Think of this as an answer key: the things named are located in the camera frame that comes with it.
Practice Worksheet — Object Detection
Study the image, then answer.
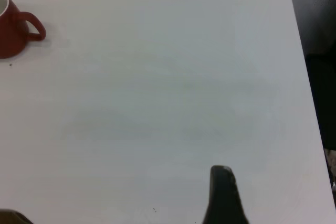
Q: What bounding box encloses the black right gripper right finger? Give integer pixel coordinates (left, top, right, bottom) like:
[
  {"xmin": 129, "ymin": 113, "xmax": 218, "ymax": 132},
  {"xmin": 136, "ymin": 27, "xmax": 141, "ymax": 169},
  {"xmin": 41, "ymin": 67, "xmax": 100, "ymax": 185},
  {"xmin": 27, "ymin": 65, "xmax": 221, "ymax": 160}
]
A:
[{"xmin": 201, "ymin": 165, "xmax": 250, "ymax": 224}]

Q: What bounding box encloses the red ceramic mug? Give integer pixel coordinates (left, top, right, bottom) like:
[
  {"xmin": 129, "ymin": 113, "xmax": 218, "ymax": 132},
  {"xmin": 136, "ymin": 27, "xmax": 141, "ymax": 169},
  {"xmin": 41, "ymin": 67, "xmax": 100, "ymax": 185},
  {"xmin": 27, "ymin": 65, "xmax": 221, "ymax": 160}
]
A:
[{"xmin": 0, "ymin": 0, "xmax": 47, "ymax": 59}]

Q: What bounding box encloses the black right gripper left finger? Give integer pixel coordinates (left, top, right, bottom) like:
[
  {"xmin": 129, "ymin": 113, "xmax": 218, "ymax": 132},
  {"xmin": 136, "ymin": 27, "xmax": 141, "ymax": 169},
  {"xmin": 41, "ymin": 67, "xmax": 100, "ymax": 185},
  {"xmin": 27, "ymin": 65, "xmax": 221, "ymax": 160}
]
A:
[{"xmin": 0, "ymin": 209, "xmax": 34, "ymax": 224}]

